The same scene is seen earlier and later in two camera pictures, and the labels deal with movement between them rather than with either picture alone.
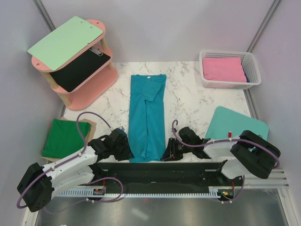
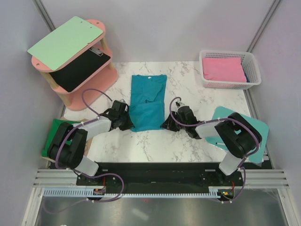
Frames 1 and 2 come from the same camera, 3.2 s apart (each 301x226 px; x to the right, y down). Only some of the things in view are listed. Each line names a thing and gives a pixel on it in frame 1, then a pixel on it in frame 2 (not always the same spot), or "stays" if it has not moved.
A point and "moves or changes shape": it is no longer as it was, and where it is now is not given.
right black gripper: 170,154 -> 168,124
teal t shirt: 146,126 moves or changes shape
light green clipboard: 59,46 stays
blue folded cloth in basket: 247,77 stays
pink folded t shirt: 224,69 stays
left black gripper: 127,153 -> 129,124
